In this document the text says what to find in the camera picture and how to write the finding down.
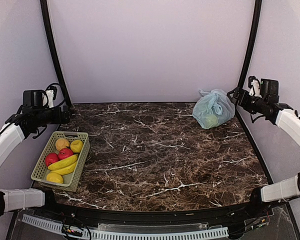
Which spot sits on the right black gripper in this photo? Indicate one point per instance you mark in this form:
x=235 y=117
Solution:
x=238 y=91

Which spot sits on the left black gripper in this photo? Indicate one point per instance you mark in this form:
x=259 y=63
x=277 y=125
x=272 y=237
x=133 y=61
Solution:
x=65 y=118

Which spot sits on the light blue plastic bag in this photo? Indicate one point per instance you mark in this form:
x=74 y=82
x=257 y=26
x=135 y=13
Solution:
x=214 y=102

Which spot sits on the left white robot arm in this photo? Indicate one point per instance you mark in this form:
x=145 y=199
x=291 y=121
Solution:
x=36 y=113

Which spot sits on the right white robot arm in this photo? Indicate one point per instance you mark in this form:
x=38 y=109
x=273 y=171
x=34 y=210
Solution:
x=263 y=99

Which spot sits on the orange fruit in basket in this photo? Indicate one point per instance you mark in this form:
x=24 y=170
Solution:
x=61 y=143

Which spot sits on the green fruit in bag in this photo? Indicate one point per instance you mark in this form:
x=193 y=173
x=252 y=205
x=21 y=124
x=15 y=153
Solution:
x=211 y=121

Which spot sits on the yellow pear in basket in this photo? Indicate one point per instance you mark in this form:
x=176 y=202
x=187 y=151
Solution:
x=76 y=146

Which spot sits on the red apple right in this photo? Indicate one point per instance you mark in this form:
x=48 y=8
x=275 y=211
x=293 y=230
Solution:
x=65 y=153

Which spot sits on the red apple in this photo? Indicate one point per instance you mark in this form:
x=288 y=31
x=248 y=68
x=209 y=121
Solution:
x=51 y=158
x=65 y=153

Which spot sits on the red apple left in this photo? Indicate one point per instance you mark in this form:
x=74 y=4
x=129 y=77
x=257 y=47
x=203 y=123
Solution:
x=51 y=158

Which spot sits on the upper yellow banana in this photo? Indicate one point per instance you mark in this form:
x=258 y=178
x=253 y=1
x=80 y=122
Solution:
x=63 y=163

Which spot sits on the yellow banana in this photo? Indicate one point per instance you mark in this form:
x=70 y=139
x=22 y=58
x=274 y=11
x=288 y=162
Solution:
x=65 y=170
x=63 y=163

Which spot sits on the green perforated plastic basket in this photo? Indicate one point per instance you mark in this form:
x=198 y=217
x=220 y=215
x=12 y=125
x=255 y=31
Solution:
x=71 y=181

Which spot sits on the lower yellow banana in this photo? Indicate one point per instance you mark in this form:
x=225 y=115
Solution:
x=65 y=170

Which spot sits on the yellow lemon in basket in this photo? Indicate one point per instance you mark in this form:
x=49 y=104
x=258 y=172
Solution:
x=55 y=178

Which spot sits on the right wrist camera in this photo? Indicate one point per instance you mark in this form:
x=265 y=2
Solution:
x=254 y=85

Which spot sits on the right black frame post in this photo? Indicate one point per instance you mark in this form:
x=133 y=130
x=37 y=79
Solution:
x=251 y=42

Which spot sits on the black frame post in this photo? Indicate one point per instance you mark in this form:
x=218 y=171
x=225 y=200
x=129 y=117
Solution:
x=251 y=42
x=53 y=50

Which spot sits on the left black frame post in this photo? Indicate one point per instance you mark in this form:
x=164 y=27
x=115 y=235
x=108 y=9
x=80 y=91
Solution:
x=53 y=50

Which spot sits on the black front table rail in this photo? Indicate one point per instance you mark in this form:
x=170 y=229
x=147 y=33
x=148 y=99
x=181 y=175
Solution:
x=226 y=216

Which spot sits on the white slotted cable duct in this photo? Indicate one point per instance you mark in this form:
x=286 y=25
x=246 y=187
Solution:
x=105 y=231

